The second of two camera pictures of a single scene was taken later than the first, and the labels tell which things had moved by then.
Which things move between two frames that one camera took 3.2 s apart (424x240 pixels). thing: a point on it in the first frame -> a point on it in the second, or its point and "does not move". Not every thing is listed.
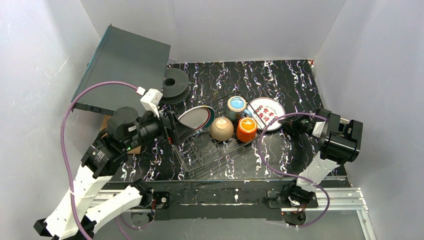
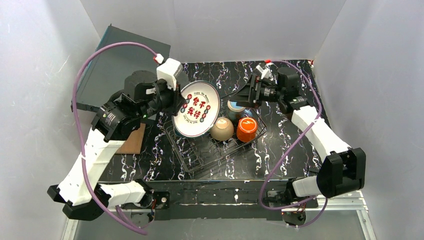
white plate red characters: [263, 110] -> [199, 113]
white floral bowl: [221, 128] does not move
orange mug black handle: [247, 129] does not move
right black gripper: [294, 125] -> [252, 91]
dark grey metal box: [119, 55] does not move
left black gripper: [169, 127] -> [178, 100]
